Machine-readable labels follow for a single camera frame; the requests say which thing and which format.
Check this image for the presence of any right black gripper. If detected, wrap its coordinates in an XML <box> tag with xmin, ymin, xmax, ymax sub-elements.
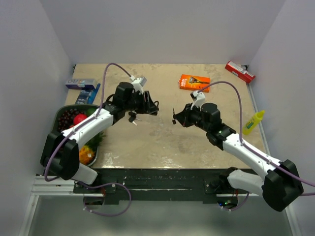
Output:
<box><xmin>174</xmin><ymin>103</ymin><xmax>210</xmax><ymax>132</ymax></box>

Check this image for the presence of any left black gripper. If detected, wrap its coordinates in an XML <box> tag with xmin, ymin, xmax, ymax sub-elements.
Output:
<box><xmin>124</xmin><ymin>90</ymin><xmax>158</xmax><ymax>114</ymax></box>

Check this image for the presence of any black key bunch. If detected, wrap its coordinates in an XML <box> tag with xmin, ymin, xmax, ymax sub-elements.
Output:
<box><xmin>128</xmin><ymin>111</ymin><xmax>141</xmax><ymax>126</ymax></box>

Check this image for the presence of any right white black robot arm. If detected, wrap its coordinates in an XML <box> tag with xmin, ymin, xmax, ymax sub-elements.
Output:
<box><xmin>173</xmin><ymin>103</ymin><xmax>304</xmax><ymax>211</ymax></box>

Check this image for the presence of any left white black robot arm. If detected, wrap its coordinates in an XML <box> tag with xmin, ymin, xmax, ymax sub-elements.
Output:
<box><xmin>40</xmin><ymin>82</ymin><xmax>159</xmax><ymax>193</ymax></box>

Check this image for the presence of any orange razor box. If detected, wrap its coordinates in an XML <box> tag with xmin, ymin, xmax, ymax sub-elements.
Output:
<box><xmin>179</xmin><ymin>74</ymin><xmax>211</xmax><ymax>91</ymax></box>

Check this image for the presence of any green lime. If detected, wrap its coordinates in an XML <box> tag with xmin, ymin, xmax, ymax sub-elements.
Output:
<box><xmin>86</xmin><ymin>108</ymin><xmax>98</xmax><ymax>117</ymax></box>

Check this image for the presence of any red box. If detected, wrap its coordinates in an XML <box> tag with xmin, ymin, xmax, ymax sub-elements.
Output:
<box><xmin>225</xmin><ymin>61</ymin><xmax>255</xmax><ymax>84</ymax></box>

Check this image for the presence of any yellow glue bottle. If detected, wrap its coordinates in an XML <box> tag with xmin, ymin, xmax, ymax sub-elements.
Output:
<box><xmin>242</xmin><ymin>110</ymin><xmax>265</xmax><ymax>135</ymax></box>

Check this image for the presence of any red apple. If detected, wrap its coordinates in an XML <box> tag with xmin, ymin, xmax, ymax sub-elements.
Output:
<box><xmin>73</xmin><ymin>114</ymin><xmax>87</xmax><ymax>125</ymax></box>

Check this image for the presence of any white blue toothpaste box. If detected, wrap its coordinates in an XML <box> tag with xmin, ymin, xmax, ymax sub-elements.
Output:
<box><xmin>65</xmin><ymin>79</ymin><xmax>98</xmax><ymax>90</ymax></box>

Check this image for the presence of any orange toy pineapple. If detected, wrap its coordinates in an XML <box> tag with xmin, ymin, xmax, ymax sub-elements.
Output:
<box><xmin>79</xmin><ymin>132</ymin><xmax>105</xmax><ymax>166</ymax></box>

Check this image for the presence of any dark red grape bunch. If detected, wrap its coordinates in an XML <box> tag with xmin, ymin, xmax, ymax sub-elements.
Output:
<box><xmin>57</xmin><ymin>109</ymin><xmax>80</xmax><ymax>132</ymax></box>

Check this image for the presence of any grey fruit tray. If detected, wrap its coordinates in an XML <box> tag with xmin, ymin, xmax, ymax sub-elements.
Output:
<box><xmin>52</xmin><ymin>104</ymin><xmax>99</xmax><ymax>167</ymax></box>

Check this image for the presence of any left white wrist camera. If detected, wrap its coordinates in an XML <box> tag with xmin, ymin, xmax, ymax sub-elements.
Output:
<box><xmin>129</xmin><ymin>75</ymin><xmax>147</xmax><ymax>94</ymax></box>

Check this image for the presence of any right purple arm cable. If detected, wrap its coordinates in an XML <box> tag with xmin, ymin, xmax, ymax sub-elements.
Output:
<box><xmin>198</xmin><ymin>81</ymin><xmax>315</xmax><ymax>197</ymax></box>

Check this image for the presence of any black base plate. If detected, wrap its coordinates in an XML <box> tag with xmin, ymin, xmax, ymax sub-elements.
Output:
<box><xmin>74</xmin><ymin>168</ymin><xmax>236</xmax><ymax>205</ymax></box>

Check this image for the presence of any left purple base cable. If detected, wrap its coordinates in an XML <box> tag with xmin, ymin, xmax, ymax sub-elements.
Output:
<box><xmin>76</xmin><ymin>181</ymin><xmax>133</xmax><ymax>217</ymax></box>

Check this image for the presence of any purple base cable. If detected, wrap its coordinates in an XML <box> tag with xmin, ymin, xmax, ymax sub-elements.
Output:
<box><xmin>220</xmin><ymin>191</ymin><xmax>251</xmax><ymax>212</ymax></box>
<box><xmin>76</xmin><ymin>181</ymin><xmax>133</xmax><ymax>217</ymax></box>

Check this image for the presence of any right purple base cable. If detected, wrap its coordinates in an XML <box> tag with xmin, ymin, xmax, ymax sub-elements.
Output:
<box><xmin>220</xmin><ymin>191</ymin><xmax>251</xmax><ymax>212</ymax></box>

